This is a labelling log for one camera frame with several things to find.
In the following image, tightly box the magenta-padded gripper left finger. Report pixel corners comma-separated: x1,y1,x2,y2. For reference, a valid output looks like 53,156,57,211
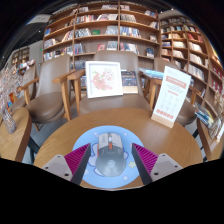
40,143,92,186

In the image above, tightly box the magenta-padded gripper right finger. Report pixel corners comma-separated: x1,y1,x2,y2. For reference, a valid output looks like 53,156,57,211
131,143,184,186

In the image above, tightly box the grey computer mouse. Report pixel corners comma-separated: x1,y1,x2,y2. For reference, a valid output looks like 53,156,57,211
94,132,128,177

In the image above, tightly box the round light blue mouse pad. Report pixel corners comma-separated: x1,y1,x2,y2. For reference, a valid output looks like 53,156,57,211
72,125,145,190

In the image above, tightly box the white red sign, wooden base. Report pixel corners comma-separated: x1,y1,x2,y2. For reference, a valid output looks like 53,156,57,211
150,65,192,129

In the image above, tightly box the stack of dark books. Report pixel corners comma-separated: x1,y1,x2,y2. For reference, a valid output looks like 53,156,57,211
194,101,215,128

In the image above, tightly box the glass vase with dried flowers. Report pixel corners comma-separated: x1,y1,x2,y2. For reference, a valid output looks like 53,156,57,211
0,64,26,135
208,89,224,141

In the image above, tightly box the dark upright book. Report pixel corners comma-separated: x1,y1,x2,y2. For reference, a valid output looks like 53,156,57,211
120,69,139,95

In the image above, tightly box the white framed floral picture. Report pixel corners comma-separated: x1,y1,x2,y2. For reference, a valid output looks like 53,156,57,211
85,60,124,100

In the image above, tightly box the stack of light blue books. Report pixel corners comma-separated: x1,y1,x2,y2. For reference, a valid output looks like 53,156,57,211
138,67,165,80

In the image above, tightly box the distant wooden bookshelf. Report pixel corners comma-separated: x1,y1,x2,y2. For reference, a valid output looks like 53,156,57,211
9,46,36,76

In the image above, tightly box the curved wooden bookshelf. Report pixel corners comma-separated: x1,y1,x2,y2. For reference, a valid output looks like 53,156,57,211
158,13,224,114

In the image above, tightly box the wide wooden bookshelf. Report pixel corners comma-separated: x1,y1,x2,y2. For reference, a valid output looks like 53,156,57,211
42,1,161,71

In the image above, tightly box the white ceiling panel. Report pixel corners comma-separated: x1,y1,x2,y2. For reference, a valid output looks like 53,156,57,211
26,13,51,26

